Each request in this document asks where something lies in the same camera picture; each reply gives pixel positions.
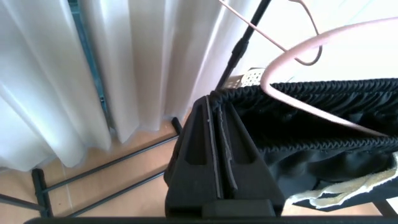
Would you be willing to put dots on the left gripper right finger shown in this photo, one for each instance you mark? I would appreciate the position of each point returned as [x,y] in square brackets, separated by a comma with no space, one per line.
[252,183]

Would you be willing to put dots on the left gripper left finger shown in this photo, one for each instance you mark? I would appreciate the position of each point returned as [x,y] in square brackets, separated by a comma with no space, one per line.
[186,186]

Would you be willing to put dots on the black shorts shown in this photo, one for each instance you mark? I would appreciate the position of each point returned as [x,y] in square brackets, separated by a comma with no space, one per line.
[311,155]

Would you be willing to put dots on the white laundry basket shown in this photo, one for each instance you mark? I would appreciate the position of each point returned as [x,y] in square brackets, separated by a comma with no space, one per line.
[253,76]

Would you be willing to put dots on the black clothes rack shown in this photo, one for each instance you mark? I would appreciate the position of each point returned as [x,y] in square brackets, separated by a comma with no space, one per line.
[239,49]

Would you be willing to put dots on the window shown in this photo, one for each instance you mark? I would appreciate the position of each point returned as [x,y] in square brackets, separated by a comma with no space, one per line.
[87,53]

